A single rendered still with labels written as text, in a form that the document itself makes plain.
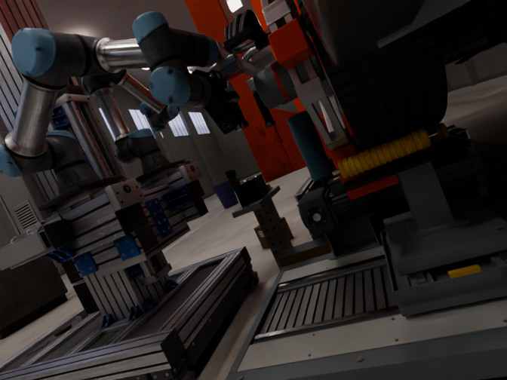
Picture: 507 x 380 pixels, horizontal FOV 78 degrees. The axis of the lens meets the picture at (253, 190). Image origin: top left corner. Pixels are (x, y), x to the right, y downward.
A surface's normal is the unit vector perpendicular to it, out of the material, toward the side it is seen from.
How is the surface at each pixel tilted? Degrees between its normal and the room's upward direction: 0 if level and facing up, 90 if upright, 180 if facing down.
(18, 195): 90
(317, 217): 90
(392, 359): 0
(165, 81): 90
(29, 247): 90
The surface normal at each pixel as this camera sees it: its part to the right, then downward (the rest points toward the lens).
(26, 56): -0.40, 0.21
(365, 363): -0.41, -0.91
